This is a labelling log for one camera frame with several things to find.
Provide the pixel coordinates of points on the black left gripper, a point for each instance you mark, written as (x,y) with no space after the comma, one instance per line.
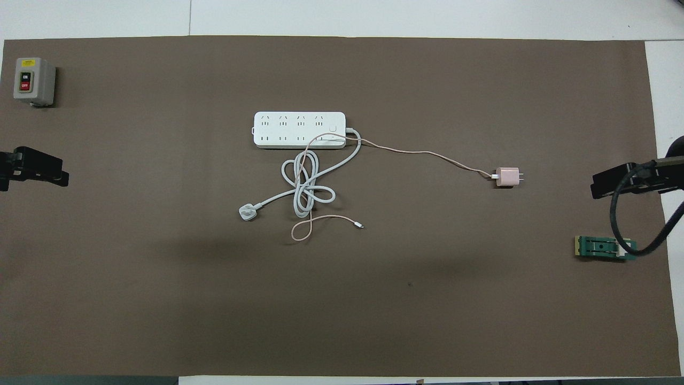
(8,166)

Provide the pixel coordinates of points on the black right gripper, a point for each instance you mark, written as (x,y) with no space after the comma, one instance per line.
(665,176)

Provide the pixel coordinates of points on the pink charger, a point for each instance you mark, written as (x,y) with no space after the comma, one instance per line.
(506,177)

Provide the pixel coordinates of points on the white power strip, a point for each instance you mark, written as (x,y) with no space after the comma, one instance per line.
(299,130)

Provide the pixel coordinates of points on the brown table mat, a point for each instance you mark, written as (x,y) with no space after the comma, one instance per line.
(374,310)

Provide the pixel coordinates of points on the grey on-off switch box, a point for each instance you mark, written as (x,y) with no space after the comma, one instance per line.
(33,80)

